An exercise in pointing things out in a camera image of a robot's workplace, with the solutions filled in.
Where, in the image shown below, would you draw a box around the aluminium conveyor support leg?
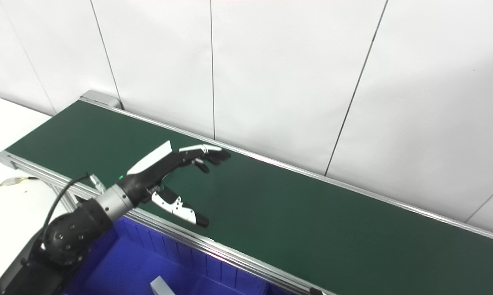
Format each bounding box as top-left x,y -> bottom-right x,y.
50,184 -> 81,211

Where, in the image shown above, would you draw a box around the cable with yellowish connector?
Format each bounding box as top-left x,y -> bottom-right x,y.
0,176 -> 40,195

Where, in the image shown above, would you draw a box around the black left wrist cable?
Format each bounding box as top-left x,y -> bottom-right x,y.
41,173 -> 107,246

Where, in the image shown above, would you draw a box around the green conveyor belt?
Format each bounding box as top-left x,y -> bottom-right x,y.
0,90 -> 493,295

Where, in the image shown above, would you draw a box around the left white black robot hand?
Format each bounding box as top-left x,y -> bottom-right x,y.
125,140 -> 232,228

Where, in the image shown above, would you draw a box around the small white block part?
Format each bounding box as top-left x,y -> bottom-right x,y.
150,276 -> 176,295

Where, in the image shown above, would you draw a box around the blue bin with white parts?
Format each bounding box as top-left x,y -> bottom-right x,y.
64,216 -> 296,295

